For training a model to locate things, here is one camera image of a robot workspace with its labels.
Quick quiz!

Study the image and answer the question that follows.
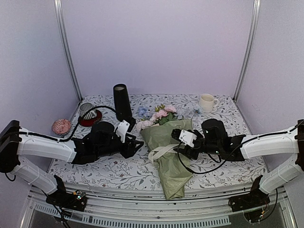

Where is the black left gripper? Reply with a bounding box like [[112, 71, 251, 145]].
[[95, 134, 144, 159]]

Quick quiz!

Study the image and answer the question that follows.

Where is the green paper flower bouquet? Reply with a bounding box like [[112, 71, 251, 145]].
[[136, 104, 192, 200]]

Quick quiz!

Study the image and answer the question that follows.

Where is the white printed ribbon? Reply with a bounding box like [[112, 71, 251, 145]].
[[148, 144, 178, 165]]

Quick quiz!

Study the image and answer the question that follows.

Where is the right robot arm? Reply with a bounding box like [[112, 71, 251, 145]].
[[171, 119, 304, 207]]

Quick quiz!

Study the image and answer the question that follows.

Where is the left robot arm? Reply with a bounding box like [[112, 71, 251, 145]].
[[0, 120, 143, 206]]

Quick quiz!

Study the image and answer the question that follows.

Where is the black tall vase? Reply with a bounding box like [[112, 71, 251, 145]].
[[113, 84, 132, 122]]

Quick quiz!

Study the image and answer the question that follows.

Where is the floral patterned table mat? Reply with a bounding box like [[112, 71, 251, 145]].
[[49, 94, 267, 191]]

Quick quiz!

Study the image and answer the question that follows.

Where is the cream ceramic mug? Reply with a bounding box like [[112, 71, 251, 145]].
[[199, 94, 219, 113]]

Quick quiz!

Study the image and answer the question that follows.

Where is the red floral saucer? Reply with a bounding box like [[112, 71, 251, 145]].
[[78, 110, 102, 127]]

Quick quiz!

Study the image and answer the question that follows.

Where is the black white striped cup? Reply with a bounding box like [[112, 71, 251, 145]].
[[79, 103, 97, 120]]

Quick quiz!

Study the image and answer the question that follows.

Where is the red patterned bowl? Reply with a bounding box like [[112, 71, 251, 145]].
[[51, 119, 71, 135]]

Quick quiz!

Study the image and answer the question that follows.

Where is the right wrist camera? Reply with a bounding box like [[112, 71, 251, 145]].
[[171, 129, 197, 148]]

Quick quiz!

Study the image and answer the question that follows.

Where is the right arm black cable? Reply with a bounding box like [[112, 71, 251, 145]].
[[177, 142, 240, 175]]

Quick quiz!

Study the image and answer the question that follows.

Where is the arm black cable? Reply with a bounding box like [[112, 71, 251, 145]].
[[58, 105, 119, 143], [177, 142, 240, 175]]

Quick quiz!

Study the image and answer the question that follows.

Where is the aluminium frame rail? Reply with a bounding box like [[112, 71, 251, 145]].
[[21, 182, 297, 228]]

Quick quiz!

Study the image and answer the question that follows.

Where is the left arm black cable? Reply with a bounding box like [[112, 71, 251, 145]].
[[58, 105, 119, 143]]

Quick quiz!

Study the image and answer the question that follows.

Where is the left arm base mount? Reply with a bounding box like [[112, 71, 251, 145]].
[[46, 175, 87, 212]]

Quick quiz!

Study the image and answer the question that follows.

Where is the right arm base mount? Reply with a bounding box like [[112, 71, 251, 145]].
[[228, 175, 278, 224]]

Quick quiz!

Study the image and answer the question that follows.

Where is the right aluminium post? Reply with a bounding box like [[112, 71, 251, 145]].
[[233, 0, 261, 103]]

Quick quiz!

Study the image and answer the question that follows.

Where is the aluminium post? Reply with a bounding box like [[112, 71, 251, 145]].
[[54, 0, 83, 102], [233, 0, 261, 103]]

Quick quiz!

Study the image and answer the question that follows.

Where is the left aluminium post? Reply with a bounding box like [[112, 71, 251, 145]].
[[54, 0, 83, 102]]

